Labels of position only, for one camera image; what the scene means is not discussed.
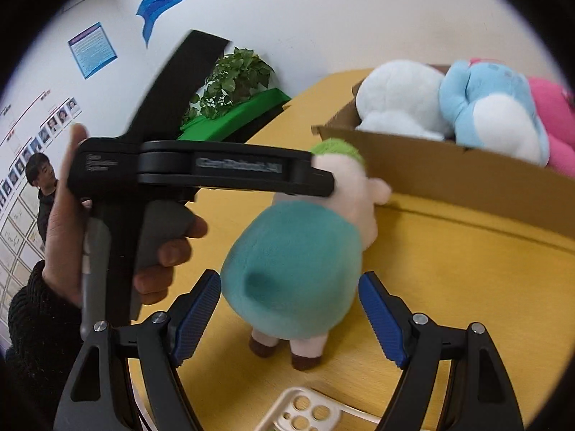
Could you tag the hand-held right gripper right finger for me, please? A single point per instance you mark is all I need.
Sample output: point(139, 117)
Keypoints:
point(382, 318)

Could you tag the blue framed wall poster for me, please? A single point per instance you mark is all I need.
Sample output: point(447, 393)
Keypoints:
point(92, 49)

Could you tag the pink plush bear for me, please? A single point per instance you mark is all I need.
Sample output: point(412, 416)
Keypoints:
point(557, 116)

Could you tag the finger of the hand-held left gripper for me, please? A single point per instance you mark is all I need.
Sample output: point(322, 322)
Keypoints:
point(323, 184)

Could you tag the person's left forearm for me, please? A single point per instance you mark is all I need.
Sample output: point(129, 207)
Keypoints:
point(40, 323)

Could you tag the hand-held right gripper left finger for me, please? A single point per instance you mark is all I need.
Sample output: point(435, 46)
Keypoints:
point(197, 318)

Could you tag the cardboard box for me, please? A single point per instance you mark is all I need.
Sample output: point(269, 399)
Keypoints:
point(449, 175)

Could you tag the wall photo chart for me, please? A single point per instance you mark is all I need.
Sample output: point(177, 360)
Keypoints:
point(58, 116)

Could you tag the blue wave wall banner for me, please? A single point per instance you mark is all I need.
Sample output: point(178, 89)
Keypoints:
point(166, 0)

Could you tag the person's left hand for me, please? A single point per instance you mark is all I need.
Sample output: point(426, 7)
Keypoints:
point(63, 251)

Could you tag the white plush toy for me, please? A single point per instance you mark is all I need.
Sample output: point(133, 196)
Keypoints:
point(395, 94)

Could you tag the large potted green plant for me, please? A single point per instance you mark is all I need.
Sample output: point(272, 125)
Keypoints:
point(233, 81)

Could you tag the light blue plush toy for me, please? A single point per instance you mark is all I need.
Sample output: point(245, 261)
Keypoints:
point(485, 112)

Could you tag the white plastic perforated tray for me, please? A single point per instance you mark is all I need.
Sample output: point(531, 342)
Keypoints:
point(274, 415)

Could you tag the green covered bench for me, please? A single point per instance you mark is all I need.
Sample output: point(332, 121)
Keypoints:
point(242, 112)

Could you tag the teal plush doll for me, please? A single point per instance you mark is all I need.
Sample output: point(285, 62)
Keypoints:
point(292, 269)

